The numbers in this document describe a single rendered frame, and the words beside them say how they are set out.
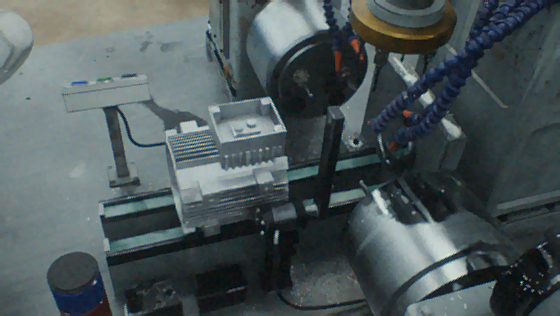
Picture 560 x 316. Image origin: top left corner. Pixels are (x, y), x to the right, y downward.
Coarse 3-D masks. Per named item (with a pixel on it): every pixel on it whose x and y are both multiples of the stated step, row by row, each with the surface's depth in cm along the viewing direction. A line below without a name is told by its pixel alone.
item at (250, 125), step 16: (208, 112) 104; (224, 112) 106; (240, 112) 108; (256, 112) 109; (272, 112) 107; (208, 128) 108; (224, 128) 105; (240, 128) 102; (256, 128) 104; (272, 128) 106; (224, 144) 99; (240, 144) 100; (256, 144) 101; (272, 144) 102; (224, 160) 101; (240, 160) 102; (256, 160) 104; (272, 160) 105
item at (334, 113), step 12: (336, 108) 90; (336, 120) 89; (324, 132) 94; (336, 132) 91; (324, 144) 95; (336, 144) 93; (324, 156) 96; (336, 156) 95; (324, 168) 97; (324, 180) 98; (324, 192) 101; (324, 204) 103; (324, 216) 106
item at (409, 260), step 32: (384, 192) 92; (416, 192) 91; (448, 192) 91; (352, 224) 95; (384, 224) 90; (416, 224) 87; (448, 224) 86; (480, 224) 87; (352, 256) 96; (384, 256) 88; (416, 256) 84; (448, 256) 83; (480, 256) 84; (512, 256) 89; (384, 288) 87; (416, 288) 84; (448, 288) 83
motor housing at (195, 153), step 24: (168, 144) 105; (192, 144) 103; (168, 168) 115; (192, 168) 101; (216, 168) 103; (192, 192) 101; (240, 192) 103; (192, 216) 103; (216, 216) 105; (240, 216) 108
